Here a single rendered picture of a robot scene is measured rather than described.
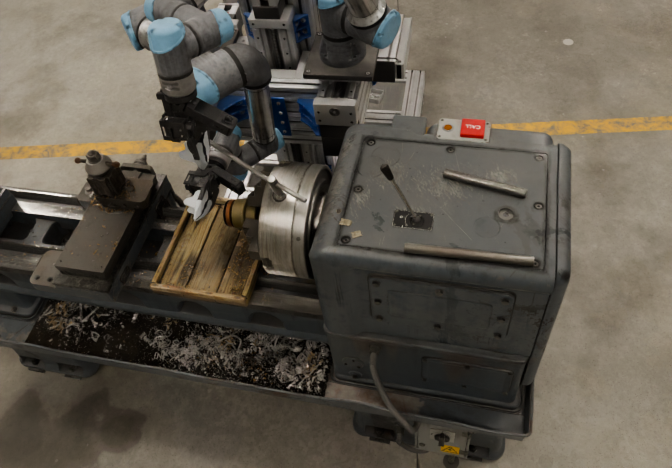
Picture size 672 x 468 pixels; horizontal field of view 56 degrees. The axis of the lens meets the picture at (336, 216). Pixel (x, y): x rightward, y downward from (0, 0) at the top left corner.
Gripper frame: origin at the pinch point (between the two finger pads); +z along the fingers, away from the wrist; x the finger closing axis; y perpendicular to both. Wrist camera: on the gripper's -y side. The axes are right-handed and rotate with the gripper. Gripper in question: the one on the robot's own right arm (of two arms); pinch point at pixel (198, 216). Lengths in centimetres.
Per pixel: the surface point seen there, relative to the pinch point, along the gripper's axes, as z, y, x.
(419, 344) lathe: 18, -64, -23
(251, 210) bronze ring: -2.1, -15.7, 2.6
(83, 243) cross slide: 7.1, 38.4, -10.5
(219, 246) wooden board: -3.7, 0.4, -19.5
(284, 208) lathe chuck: 4.3, -29.1, 13.4
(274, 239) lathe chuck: 10.2, -27.0, 7.9
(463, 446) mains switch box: 23, -79, -81
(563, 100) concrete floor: -183, -114, -108
